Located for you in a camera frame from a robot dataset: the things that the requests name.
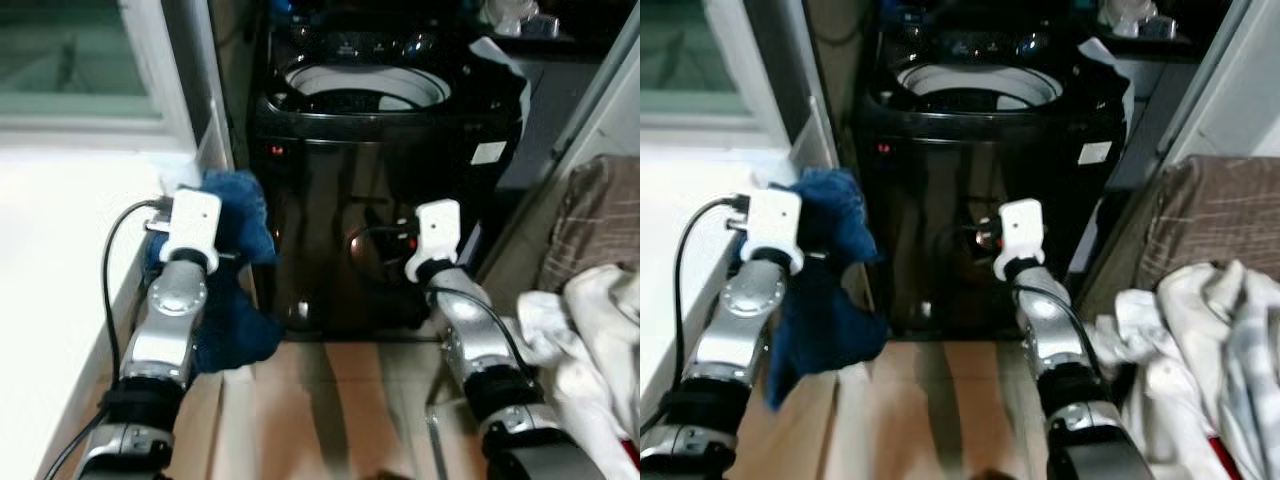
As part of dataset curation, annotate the dark blue cloth garment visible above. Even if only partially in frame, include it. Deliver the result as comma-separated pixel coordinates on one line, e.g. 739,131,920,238
145,168,287,377
735,167,891,411

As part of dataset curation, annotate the black top-load washing machine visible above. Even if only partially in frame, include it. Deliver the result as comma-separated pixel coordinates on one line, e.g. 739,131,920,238
247,18,532,337
855,18,1138,337

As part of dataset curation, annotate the white clothes pile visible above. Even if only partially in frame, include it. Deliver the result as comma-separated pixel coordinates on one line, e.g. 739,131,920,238
513,264,641,480
1088,259,1280,480

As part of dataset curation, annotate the white washer tub rim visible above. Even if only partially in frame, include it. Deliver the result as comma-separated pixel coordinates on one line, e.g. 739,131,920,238
895,62,1063,112
284,63,450,113

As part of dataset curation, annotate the brown checked laundry basket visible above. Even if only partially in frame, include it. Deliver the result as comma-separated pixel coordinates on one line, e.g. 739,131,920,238
539,154,641,297
1138,154,1280,293

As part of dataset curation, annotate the white object on shelf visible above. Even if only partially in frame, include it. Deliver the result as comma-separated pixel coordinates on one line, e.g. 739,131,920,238
1097,0,1183,40
479,0,563,40

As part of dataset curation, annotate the white framed window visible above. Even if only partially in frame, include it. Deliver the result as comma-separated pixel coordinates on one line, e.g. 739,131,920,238
0,0,198,133
640,0,793,133

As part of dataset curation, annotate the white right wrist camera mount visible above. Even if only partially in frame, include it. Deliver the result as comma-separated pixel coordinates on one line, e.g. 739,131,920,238
404,199,463,285
992,198,1047,282

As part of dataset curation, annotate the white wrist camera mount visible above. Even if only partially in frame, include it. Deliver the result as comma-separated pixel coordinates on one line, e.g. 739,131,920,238
743,187,807,275
992,198,1047,282
404,199,463,285
158,187,223,273

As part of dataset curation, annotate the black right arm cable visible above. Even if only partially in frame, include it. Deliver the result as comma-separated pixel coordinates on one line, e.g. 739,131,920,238
1012,282,1107,373
428,284,537,383

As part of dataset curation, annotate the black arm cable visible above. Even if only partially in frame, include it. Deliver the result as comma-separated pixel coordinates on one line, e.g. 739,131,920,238
428,284,537,383
40,197,171,480
640,196,753,441
1012,282,1107,373

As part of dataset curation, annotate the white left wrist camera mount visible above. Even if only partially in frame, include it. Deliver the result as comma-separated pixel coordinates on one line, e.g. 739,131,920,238
158,187,223,273
743,187,807,275

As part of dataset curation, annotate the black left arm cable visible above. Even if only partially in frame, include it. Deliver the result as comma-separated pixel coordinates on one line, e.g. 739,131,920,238
640,196,753,441
40,197,171,480

